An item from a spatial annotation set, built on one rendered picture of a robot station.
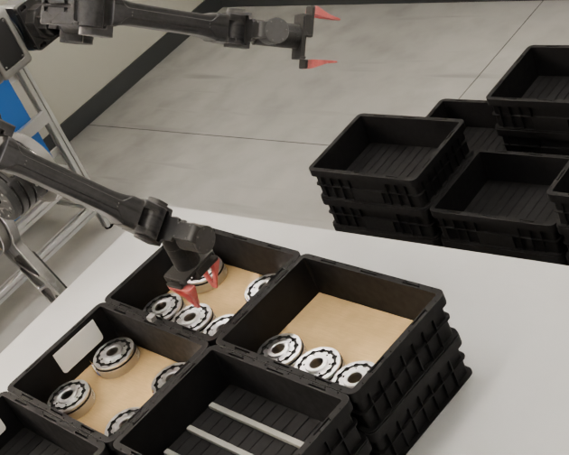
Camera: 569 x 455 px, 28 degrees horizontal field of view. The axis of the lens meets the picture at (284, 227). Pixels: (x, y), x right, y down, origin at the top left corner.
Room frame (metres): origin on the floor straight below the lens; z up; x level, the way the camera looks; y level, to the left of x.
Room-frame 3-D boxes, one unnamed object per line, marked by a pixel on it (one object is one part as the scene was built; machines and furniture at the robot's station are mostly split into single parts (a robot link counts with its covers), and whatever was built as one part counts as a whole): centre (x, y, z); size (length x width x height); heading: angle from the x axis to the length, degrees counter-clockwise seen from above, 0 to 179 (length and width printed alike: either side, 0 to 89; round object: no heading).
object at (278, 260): (2.15, 0.22, 0.87); 0.40 x 0.30 x 0.11; 33
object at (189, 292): (2.01, 0.23, 1.00); 0.07 x 0.07 x 0.09; 39
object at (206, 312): (2.11, 0.28, 0.86); 0.10 x 0.10 x 0.01
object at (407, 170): (2.91, -0.37, 0.37); 0.40 x 0.30 x 0.45; 39
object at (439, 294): (1.81, 0.00, 0.92); 0.40 x 0.30 x 0.02; 33
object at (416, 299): (1.81, 0.00, 0.87); 0.40 x 0.30 x 0.11; 33
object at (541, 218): (2.60, -0.63, 0.31); 0.40 x 0.30 x 0.34; 39
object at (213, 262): (2.04, 0.20, 1.00); 0.07 x 0.07 x 0.09; 39
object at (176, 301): (2.20, 0.34, 0.86); 0.10 x 0.10 x 0.01
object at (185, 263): (2.02, 0.22, 1.07); 0.10 x 0.07 x 0.07; 129
